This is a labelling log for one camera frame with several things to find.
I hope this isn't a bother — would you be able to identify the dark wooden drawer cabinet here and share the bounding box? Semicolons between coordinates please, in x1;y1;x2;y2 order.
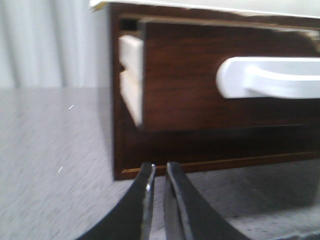
108;3;320;180

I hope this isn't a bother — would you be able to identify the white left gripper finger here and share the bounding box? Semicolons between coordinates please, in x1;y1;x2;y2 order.
215;56;320;99

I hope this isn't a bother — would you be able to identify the dark wooden drawer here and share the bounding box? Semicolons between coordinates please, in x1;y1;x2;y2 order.
118;19;320;132

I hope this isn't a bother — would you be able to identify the white tray on cabinet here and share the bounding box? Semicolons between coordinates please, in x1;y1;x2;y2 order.
88;0;320;19

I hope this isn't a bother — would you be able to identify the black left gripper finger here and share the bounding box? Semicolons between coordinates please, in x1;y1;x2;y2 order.
163;162;249;240
78;162;156;240

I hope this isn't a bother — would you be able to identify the white curtain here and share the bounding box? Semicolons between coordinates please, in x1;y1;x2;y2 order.
0;0;111;89

